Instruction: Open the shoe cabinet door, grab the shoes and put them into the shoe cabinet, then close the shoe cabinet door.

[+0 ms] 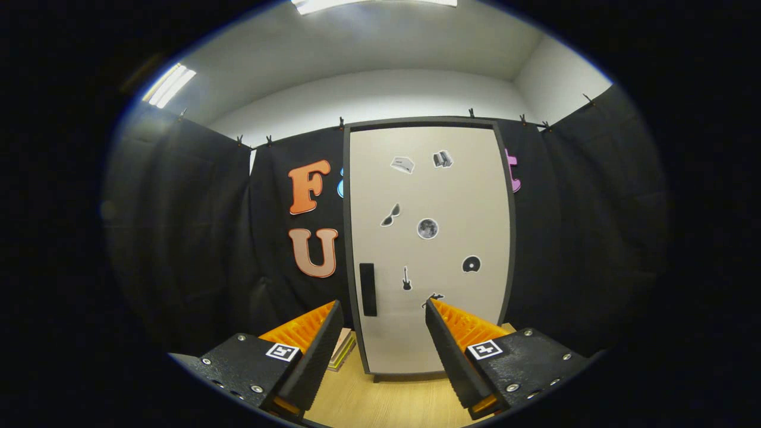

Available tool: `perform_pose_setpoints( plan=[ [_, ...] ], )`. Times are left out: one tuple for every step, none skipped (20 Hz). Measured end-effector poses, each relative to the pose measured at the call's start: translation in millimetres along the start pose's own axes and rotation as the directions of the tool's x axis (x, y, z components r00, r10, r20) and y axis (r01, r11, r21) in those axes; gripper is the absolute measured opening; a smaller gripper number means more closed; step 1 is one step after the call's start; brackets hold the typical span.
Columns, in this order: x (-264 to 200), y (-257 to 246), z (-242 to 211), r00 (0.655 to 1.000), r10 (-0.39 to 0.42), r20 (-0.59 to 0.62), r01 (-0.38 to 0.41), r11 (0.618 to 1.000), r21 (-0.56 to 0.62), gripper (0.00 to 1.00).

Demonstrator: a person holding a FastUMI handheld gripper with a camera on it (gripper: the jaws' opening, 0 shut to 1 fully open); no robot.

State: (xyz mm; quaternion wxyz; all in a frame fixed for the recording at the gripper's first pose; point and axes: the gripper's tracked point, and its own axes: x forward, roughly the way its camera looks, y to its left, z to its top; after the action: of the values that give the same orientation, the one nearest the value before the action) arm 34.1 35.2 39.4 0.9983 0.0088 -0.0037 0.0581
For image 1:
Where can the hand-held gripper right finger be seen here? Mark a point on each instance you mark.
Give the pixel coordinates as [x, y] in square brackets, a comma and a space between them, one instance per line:
[452, 362]

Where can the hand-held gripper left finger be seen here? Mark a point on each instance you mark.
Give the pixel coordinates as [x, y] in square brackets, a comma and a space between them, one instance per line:
[318, 362]

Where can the beige shoe cabinet door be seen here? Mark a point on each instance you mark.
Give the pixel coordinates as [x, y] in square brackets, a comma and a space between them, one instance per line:
[434, 190]

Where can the grey shoe cabinet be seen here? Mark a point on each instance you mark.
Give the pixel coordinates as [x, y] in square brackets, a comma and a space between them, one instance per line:
[416, 121]

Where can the yellow-edged book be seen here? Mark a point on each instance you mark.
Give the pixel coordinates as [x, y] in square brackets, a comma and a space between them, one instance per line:
[345, 359]

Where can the black backdrop cloth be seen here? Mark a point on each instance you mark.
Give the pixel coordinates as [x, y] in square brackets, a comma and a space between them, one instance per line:
[594, 226]

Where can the long ceiling light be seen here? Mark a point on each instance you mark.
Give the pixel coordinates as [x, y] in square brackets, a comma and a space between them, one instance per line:
[169, 85]
[368, 5]

